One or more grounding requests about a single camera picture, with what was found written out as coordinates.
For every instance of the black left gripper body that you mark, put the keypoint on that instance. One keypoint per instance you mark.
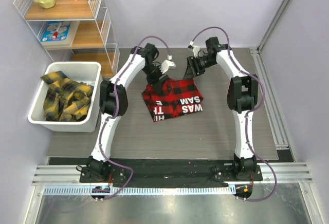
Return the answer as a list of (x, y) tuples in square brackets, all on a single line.
[(154, 75)]

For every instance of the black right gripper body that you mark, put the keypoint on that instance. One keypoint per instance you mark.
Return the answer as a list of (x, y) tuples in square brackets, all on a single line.
[(201, 63)]

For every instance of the red black plaid shirt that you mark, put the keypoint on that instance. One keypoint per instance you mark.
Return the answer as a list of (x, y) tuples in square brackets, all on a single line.
[(178, 98)]

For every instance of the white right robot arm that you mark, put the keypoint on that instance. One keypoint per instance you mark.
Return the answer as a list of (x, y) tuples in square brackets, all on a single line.
[(242, 98)]

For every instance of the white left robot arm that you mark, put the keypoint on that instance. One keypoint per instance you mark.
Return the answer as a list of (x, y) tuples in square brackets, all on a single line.
[(113, 104)]

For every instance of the white plastic bin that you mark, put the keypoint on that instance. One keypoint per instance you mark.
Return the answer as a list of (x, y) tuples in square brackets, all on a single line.
[(86, 72)]

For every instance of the yellow plaid shirt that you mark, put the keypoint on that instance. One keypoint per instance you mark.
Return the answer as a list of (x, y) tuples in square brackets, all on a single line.
[(66, 100)]

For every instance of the blue white picture book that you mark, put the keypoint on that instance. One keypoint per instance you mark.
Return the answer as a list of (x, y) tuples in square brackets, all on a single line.
[(57, 33)]

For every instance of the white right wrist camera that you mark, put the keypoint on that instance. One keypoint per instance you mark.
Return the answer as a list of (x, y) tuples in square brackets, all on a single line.
[(195, 49)]

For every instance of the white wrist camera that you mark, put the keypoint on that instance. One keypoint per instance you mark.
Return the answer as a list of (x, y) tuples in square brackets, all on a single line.
[(195, 49), (167, 64)]

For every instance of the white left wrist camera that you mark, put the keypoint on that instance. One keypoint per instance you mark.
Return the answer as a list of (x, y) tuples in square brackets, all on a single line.
[(167, 64)]

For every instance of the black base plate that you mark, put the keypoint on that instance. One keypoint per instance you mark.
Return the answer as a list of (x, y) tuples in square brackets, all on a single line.
[(165, 173)]

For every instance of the white wire shelf rack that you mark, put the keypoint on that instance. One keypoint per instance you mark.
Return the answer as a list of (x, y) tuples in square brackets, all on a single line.
[(94, 40)]

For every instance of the slotted aluminium rail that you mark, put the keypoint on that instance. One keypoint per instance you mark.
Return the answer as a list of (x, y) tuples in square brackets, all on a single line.
[(102, 190)]

